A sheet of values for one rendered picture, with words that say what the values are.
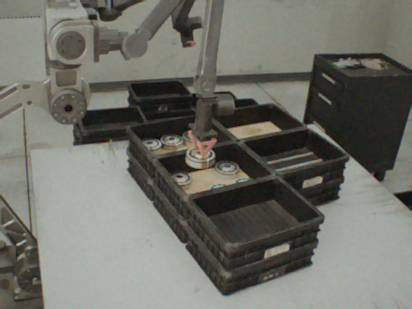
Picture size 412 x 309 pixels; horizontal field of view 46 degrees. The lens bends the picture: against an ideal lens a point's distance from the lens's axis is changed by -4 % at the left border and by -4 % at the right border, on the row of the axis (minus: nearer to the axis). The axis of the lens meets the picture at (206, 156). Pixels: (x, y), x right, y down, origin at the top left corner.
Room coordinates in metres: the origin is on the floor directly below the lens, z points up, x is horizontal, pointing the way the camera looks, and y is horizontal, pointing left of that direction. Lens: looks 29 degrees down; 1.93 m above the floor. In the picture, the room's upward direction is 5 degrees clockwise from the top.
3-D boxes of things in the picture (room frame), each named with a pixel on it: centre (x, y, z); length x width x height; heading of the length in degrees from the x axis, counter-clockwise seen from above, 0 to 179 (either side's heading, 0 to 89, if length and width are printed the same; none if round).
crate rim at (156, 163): (1.70, -0.03, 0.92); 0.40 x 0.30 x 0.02; 121
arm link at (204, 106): (1.59, 0.01, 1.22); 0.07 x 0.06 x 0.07; 111
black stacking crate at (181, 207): (1.70, -0.03, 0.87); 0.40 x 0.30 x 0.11; 121
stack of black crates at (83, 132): (2.74, 0.59, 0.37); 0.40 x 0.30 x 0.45; 112
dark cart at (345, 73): (3.34, -1.05, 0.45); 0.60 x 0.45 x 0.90; 112
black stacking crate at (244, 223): (1.44, -0.19, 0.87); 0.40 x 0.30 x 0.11; 121
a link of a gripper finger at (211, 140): (1.58, 0.02, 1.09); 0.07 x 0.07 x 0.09; 31
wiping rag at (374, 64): (3.43, -1.15, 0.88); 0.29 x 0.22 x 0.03; 112
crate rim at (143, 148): (1.96, 0.12, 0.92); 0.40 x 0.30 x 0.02; 121
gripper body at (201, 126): (1.59, 0.02, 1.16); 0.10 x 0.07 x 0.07; 31
